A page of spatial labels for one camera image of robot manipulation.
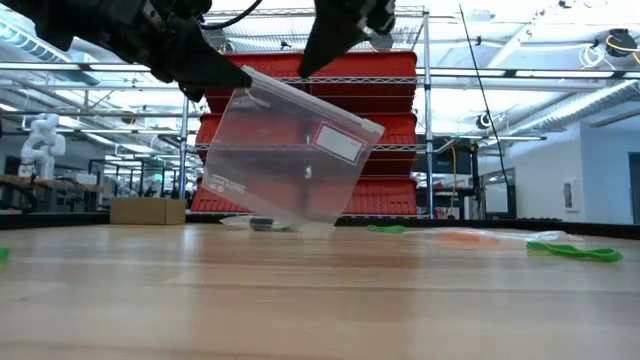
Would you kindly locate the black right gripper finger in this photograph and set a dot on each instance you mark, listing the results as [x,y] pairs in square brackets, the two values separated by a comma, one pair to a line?
[332,35]

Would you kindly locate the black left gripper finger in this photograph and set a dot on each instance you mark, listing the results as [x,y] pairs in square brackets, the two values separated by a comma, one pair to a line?
[205,65]

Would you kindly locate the clear plastic zip bag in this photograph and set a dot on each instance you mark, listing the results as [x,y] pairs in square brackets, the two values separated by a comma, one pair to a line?
[280,165]
[550,235]
[235,220]

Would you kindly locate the green rubber band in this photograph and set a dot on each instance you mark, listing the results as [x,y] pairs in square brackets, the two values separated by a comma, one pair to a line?
[600,256]
[385,229]
[3,254]

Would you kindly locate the orange rubber band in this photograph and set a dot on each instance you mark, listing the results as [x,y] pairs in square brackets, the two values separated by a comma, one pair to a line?
[465,239]

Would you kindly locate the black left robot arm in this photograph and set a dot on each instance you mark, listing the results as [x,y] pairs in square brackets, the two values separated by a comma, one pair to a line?
[30,15]

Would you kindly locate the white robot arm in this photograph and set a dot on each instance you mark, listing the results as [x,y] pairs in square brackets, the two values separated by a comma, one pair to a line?
[42,135]

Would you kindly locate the black equipment rack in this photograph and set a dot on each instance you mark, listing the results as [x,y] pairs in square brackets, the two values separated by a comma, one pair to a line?
[445,160]

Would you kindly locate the small cardboard box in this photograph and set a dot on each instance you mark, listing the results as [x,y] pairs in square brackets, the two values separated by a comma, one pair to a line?
[145,211]

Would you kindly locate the wooden workbench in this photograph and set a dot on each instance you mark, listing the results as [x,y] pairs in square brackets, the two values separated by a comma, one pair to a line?
[50,184]

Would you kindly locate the white wall panel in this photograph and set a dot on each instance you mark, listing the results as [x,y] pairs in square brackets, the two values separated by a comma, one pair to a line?
[569,195]

